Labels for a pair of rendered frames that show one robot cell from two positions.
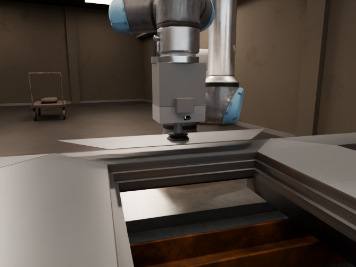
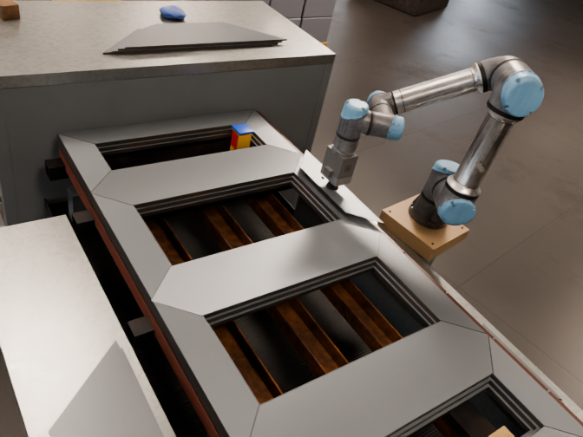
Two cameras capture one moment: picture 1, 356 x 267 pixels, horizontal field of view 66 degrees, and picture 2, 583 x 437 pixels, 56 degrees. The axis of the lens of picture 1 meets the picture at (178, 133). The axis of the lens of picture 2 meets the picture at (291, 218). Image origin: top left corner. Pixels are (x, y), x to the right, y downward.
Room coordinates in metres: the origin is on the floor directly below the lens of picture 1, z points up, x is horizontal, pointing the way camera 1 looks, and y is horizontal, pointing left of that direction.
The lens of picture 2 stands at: (-0.26, -1.30, 1.86)
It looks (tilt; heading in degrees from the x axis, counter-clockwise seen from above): 37 degrees down; 64
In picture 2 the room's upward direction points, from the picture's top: 14 degrees clockwise
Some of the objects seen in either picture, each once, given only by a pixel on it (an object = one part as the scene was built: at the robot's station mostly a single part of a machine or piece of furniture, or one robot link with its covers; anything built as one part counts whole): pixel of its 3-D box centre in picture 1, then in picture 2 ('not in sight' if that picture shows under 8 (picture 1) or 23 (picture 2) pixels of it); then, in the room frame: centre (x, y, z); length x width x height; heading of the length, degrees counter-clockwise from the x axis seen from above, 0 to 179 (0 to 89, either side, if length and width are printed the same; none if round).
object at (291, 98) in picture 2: not in sight; (178, 185); (0.11, 0.52, 0.51); 1.30 x 0.04 x 1.01; 16
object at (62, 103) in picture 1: (49, 95); not in sight; (6.70, 3.11, 0.54); 1.33 x 0.78 x 1.07; 24
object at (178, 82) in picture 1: (178, 89); (336, 163); (0.50, 0.00, 0.97); 0.10 x 0.09 x 0.16; 16
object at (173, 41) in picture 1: (176, 43); (344, 141); (0.51, 0.00, 1.05); 0.08 x 0.08 x 0.05
